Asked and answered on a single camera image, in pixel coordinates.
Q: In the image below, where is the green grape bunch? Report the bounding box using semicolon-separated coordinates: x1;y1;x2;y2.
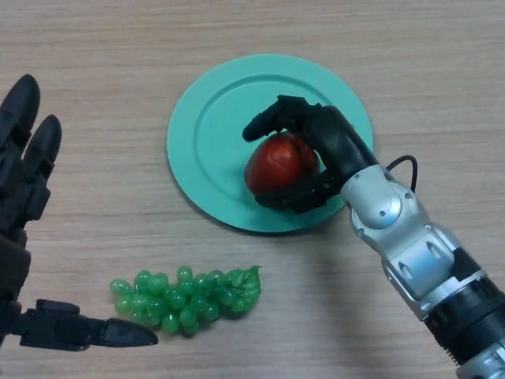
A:
109;265;263;337

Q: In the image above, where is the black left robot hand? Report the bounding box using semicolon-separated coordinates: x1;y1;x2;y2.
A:
0;73;159;353

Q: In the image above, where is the red apple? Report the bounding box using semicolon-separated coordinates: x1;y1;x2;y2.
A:
244;132;320;197

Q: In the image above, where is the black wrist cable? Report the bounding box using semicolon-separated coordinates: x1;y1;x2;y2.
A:
385;155;419;193

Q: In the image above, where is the green round plate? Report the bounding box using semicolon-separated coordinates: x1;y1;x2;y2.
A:
166;53;374;234

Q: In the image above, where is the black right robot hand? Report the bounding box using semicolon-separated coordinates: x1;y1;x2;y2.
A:
242;94;380;215

